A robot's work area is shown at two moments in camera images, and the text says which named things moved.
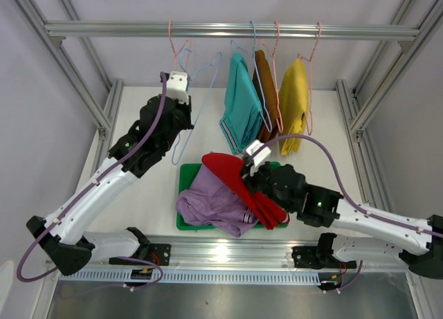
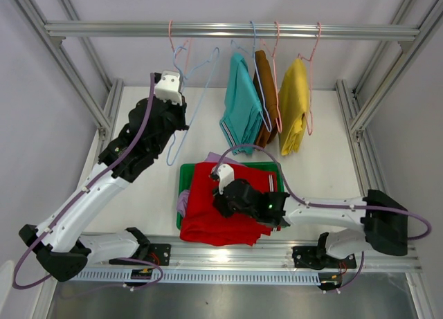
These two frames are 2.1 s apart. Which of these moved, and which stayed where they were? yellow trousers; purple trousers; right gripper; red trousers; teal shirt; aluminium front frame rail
Moved: right gripper; red trousers; purple trousers
Stayed: yellow trousers; teal shirt; aluminium front frame rail
